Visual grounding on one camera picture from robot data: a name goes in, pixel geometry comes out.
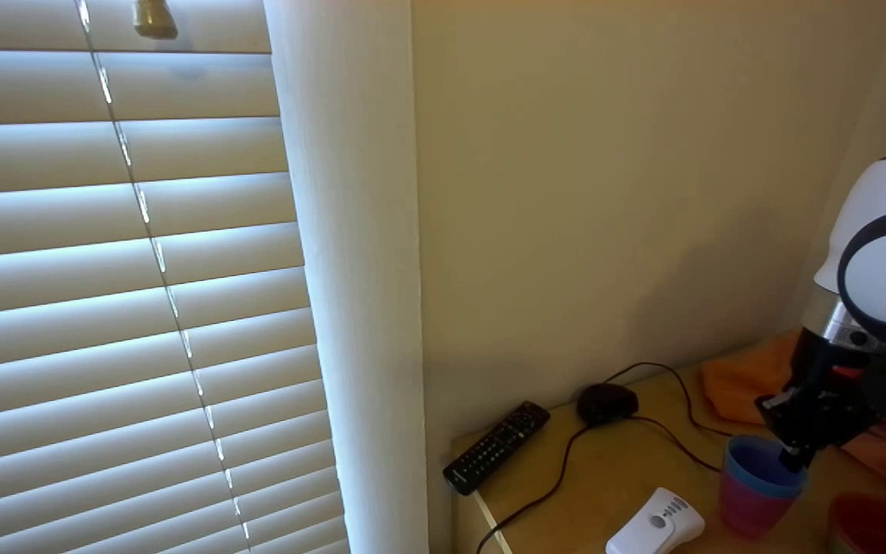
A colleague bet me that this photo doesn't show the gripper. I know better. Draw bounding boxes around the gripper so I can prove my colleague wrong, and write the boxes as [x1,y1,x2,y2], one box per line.
[754,327,881,472]

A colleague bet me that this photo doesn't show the blue cup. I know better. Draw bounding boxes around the blue cup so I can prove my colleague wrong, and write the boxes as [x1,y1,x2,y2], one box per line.
[723,434,808,499]

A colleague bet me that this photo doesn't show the pink cup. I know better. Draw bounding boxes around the pink cup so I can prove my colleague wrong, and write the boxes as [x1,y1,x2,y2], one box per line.
[718,460,799,539]

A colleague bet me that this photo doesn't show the orange cloth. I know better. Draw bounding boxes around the orange cloth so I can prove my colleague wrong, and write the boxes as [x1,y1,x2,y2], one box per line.
[701,329,886,505]

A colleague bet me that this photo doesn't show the red bowl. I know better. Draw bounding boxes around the red bowl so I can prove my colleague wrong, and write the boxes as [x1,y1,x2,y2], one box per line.
[827,493,886,554]

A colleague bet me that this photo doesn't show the white remote control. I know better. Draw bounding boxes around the white remote control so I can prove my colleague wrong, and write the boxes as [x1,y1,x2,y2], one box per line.
[605,486,706,554]

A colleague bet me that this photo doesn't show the black round device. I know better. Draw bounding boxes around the black round device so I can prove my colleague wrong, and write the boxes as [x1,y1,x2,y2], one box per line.
[575,382,641,428]

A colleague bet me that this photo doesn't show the black remote control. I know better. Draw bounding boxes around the black remote control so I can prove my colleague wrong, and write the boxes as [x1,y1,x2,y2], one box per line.
[442,400,551,497]

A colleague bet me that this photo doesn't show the white window blinds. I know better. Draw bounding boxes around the white window blinds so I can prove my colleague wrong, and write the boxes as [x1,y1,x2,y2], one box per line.
[0,0,352,554]

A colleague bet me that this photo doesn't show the black cable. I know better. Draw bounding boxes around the black cable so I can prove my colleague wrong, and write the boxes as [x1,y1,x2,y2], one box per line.
[475,423,593,554]
[603,361,731,473]

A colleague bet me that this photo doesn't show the brass blind cord knob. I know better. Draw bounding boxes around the brass blind cord knob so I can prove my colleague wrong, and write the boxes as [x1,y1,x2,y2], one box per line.
[132,0,179,41]

